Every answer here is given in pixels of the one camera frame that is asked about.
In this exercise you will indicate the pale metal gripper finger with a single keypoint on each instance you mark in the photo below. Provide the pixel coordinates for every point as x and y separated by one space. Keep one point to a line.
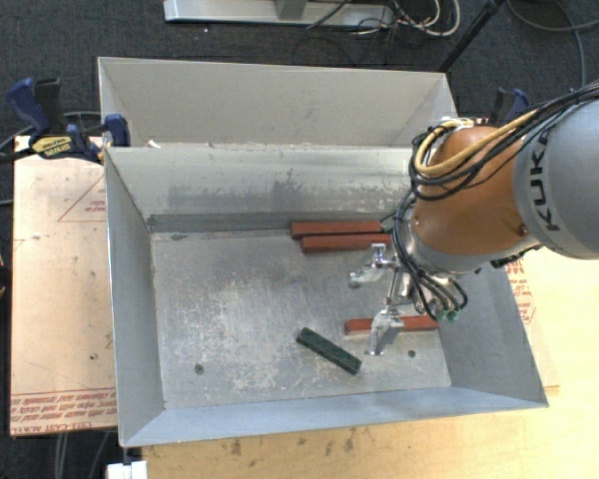
379 260
385 330

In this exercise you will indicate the red-brown flat block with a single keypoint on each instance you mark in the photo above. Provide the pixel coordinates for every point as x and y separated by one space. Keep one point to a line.
414 323
344 243
334 229

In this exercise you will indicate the dark green flat block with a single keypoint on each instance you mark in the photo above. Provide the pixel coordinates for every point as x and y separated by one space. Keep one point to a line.
329 351

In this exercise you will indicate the grey metal bin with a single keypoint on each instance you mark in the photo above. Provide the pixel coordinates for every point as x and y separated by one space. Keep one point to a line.
259 317

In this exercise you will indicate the brown cardboard board, red print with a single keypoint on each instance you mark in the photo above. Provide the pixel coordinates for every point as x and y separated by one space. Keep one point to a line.
60 277

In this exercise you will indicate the black cylinder on white bracket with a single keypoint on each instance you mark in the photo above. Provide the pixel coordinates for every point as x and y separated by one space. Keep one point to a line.
505 261

